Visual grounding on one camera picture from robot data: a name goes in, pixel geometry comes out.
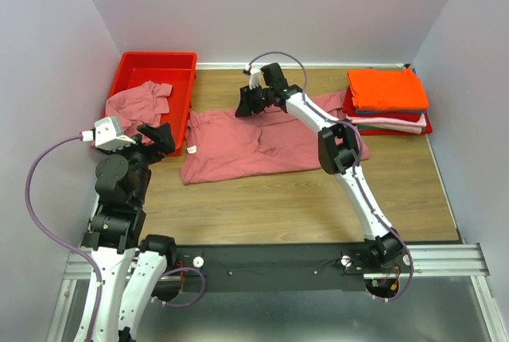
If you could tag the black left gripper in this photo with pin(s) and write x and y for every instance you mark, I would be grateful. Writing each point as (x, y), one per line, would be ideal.
(150, 146)

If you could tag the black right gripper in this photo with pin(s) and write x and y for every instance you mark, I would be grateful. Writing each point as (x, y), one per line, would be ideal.
(257, 98)

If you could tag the salmon pink t-shirt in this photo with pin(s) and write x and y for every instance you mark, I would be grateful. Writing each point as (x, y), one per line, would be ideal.
(222, 147)

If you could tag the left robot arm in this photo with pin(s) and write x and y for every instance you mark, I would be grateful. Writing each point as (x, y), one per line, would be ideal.
(125, 267)

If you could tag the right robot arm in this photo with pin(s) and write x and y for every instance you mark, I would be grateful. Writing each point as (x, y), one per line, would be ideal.
(339, 153)

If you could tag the crumpled pink t-shirt in bin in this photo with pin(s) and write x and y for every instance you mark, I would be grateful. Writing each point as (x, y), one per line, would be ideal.
(144, 104)

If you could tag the red plastic bin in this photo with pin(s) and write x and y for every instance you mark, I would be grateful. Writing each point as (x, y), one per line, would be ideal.
(175, 68)

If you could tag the green folded t-shirt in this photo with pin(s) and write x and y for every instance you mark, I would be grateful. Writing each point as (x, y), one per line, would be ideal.
(365, 129)

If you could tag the orange folded t-shirt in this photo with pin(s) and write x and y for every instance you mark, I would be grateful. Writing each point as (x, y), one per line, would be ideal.
(387, 89)

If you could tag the light pink folded t-shirt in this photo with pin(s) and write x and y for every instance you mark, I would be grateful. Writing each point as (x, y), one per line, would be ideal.
(391, 123)

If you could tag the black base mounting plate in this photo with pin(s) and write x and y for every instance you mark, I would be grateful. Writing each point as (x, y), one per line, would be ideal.
(286, 267)

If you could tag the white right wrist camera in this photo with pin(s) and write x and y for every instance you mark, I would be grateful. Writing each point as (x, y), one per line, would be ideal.
(254, 76)

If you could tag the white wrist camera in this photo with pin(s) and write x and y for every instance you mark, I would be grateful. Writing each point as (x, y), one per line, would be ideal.
(107, 135)
(254, 76)

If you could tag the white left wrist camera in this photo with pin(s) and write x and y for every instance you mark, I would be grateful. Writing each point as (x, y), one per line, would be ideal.
(107, 135)

